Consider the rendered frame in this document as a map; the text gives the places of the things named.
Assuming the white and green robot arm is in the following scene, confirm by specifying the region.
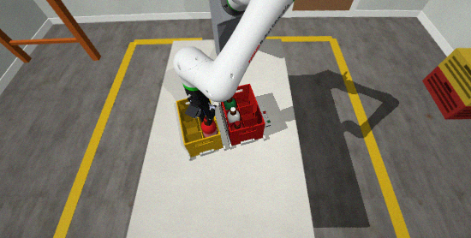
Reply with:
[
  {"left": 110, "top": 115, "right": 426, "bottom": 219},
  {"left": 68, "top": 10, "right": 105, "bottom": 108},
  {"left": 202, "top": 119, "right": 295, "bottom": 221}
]
[{"left": 173, "top": 0, "right": 295, "bottom": 102}]

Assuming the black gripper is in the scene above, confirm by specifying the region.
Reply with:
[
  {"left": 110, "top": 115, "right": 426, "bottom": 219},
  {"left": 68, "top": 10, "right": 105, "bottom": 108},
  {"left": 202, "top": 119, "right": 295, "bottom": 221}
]
[{"left": 188, "top": 96, "right": 217, "bottom": 126}]

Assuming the red crate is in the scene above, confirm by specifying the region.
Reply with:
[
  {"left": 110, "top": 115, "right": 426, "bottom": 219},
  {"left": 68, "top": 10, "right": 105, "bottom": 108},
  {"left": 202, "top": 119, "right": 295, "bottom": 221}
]
[{"left": 221, "top": 88, "right": 265, "bottom": 146}]

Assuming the green bottle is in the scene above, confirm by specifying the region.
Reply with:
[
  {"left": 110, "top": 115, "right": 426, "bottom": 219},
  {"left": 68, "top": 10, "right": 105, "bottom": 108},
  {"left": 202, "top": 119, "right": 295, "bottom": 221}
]
[{"left": 224, "top": 98, "right": 236, "bottom": 110}]

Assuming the yellow divided crate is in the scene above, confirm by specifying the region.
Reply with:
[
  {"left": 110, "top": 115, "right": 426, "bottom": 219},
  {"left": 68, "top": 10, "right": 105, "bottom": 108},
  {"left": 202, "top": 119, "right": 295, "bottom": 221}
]
[{"left": 177, "top": 101, "right": 223, "bottom": 157}]

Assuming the white paper pick list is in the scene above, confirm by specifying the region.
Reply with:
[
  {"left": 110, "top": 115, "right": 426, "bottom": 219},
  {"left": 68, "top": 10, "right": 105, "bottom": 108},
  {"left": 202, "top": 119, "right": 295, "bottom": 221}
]
[{"left": 259, "top": 105, "right": 272, "bottom": 128}]

